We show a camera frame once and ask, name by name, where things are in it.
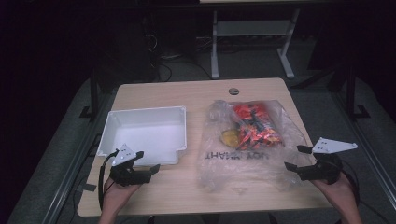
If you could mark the red chip bag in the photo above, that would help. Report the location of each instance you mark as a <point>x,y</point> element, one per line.
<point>258,127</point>

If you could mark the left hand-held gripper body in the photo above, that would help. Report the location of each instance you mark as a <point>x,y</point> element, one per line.
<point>127,175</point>

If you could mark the white metal table frame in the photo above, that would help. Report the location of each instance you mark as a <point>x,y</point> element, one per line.
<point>249,28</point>

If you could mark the aluminium rail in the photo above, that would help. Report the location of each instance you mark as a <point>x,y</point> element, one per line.
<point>370,149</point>
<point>68,180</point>

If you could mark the black tape strip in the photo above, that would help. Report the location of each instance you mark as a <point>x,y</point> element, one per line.
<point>89,187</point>

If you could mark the person's right hand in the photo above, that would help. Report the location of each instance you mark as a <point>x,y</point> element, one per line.
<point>337,194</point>

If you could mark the grey table grommet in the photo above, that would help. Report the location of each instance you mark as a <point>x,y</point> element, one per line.
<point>233,91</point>

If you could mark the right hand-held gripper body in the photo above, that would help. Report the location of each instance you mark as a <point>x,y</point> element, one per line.
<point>325,169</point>

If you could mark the white plastic bin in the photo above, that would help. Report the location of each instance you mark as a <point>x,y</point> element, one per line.
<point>146,137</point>

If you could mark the black metal stand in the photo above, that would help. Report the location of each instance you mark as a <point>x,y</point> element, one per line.
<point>93,99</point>
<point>351,93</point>

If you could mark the clear plastic bag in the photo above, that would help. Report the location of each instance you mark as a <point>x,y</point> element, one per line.
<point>249,168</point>

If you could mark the person's left hand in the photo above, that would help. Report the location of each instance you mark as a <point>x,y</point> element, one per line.
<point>116,196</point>

